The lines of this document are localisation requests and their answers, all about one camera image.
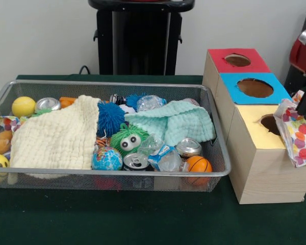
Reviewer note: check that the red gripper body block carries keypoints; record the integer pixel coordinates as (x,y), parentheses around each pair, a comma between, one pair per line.
(302,57)

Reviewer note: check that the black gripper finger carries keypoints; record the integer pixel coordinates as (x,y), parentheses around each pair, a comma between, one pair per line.
(302,104)

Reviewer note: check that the colourful polka dot cloth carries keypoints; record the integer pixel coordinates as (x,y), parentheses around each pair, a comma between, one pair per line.
(298,135)

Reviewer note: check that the mint green cloth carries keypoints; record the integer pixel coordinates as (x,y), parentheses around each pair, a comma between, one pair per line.
(178,122)

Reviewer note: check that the cream yellow cloth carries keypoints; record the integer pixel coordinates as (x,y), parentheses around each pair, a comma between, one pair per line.
(56,135)

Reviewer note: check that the wooden box with three holes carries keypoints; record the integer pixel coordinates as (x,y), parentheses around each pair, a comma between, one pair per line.
(260,173)

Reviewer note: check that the clear mesh bin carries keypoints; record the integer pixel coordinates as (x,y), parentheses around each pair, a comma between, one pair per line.
(66,181)

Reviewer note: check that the black stand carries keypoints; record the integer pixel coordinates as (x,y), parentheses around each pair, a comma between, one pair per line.
(296,76)

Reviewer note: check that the small orange basketball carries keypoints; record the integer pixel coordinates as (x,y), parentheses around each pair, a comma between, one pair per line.
(199,164)

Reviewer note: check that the silver can with closed top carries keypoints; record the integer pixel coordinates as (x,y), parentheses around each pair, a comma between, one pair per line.
(188,147)

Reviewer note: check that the crushed clear plastic bottle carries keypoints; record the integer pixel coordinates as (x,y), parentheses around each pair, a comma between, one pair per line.
(163,155)
(150,102)

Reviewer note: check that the blue spiky ball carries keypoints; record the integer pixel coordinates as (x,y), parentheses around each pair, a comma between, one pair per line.
(132,100)
(111,117)

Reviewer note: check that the silver can with open top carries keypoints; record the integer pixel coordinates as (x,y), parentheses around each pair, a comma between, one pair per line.
(136,162)

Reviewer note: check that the green fuzzy toy with eyes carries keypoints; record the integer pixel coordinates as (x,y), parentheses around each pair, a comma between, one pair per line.
(128,139)

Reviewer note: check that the globe print ball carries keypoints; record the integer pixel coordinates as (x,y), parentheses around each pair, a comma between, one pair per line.
(106,159)

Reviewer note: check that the plain yellow ball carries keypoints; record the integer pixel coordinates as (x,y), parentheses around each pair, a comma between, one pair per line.
(23,106)

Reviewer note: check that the orange plush toy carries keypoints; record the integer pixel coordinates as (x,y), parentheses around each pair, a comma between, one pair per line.
(0,145)

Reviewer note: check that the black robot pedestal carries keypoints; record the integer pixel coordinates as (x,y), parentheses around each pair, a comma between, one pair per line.
(137,41)

